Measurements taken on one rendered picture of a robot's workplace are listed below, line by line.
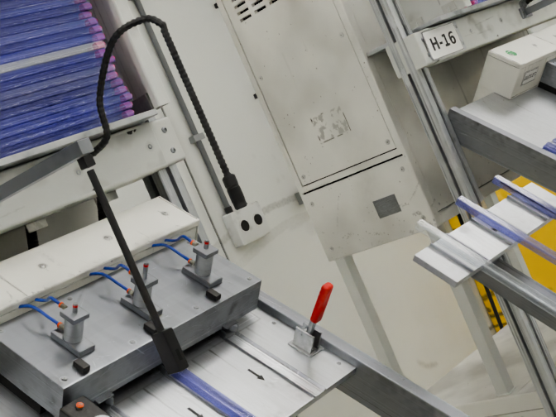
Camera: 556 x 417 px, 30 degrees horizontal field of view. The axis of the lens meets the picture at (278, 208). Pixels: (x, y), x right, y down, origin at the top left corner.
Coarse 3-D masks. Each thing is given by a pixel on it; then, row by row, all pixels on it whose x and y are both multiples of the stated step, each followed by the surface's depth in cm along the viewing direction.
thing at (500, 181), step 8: (496, 176) 159; (496, 184) 159; (504, 184) 158; (512, 184) 159; (512, 192) 158; (520, 192) 157; (528, 192) 157; (528, 200) 157; (536, 200) 156; (544, 208) 155; (552, 208) 155; (552, 216) 155
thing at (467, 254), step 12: (420, 228) 143; (432, 228) 143; (444, 240) 141; (456, 252) 141; (468, 252) 140; (480, 264) 139; (492, 264) 139; (492, 276) 138; (504, 276) 137; (516, 288) 136; (528, 288) 136; (540, 300) 134; (552, 300) 135; (552, 312) 134
